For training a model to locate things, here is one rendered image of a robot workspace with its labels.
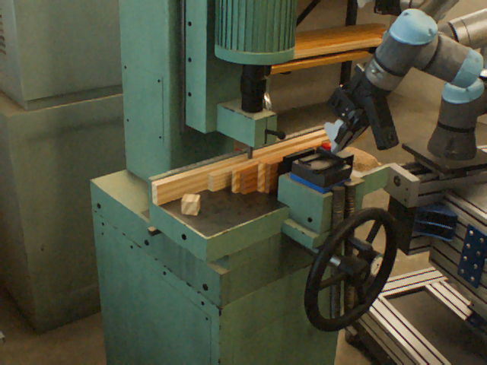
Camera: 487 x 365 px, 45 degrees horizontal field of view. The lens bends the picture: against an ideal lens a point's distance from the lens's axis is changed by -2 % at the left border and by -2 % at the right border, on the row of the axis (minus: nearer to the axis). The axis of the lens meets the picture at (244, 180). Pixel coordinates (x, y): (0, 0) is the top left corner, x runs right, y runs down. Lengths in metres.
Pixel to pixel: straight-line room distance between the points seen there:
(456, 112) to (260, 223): 0.82
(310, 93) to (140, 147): 3.34
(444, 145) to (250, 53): 0.84
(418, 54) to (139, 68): 0.71
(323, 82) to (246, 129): 3.58
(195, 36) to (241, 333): 0.69
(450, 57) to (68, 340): 1.74
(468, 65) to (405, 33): 0.14
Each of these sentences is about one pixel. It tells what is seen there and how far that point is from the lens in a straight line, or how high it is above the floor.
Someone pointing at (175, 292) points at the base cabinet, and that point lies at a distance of 1.47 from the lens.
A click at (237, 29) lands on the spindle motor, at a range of 1.27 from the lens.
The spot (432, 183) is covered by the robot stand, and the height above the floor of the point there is 0.75.
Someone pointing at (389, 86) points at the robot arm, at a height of 1.20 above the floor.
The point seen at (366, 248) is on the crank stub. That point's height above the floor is 0.92.
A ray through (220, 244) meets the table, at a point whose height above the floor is 0.87.
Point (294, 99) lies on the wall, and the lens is 4.75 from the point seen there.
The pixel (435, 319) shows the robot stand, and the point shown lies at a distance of 2.24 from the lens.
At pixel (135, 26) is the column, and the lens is 1.54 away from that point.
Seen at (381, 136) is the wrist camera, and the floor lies 1.10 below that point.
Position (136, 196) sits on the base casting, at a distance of 1.59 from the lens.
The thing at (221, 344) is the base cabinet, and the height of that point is 0.61.
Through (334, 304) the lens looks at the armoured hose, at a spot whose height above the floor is 0.68.
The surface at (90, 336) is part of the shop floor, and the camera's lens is 2.40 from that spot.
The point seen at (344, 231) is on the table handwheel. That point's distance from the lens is 1.19.
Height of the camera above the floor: 1.52
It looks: 26 degrees down
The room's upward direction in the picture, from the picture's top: 2 degrees clockwise
